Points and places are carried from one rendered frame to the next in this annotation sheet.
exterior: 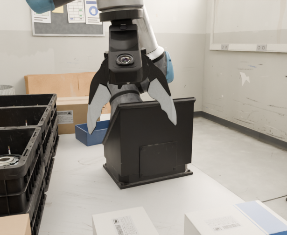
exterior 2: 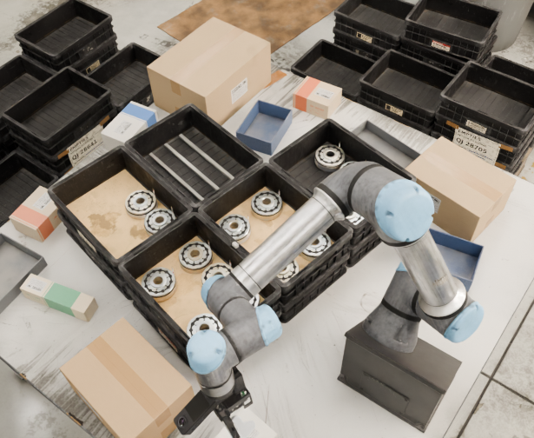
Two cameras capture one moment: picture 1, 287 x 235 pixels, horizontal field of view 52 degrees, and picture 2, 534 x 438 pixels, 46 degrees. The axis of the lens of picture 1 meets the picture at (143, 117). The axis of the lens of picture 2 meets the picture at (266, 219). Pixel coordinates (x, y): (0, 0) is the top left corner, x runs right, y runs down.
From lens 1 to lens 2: 1.42 m
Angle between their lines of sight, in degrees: 61
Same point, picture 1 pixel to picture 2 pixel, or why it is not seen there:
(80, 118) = (447, 215)
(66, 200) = (288, 347)
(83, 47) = not seen: outside the picture
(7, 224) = (176, 383)
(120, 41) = (194, 405)
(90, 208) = (290, 376)
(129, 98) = (388, 320)
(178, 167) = (406, 414)
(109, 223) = not seen: hidden behind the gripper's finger
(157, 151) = (382, 388)
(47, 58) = not seen: outside the picture
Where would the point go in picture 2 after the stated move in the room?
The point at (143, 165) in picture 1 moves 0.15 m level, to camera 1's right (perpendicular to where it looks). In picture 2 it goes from (363, 384) to (397, 429)
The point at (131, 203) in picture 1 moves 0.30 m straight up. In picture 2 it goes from (320, 405) to (326, 360)
